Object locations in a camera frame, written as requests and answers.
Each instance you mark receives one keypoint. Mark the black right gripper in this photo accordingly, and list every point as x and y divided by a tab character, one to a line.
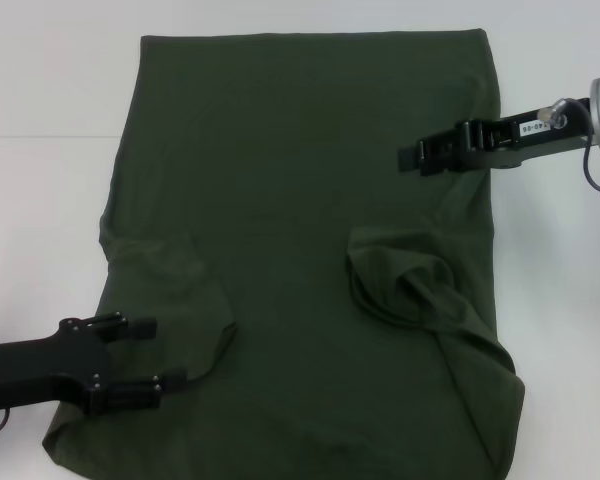
505	142

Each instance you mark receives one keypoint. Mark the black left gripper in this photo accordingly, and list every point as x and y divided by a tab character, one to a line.
45	370

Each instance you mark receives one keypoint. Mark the dark green t-shirt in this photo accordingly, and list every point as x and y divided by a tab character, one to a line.
290	225

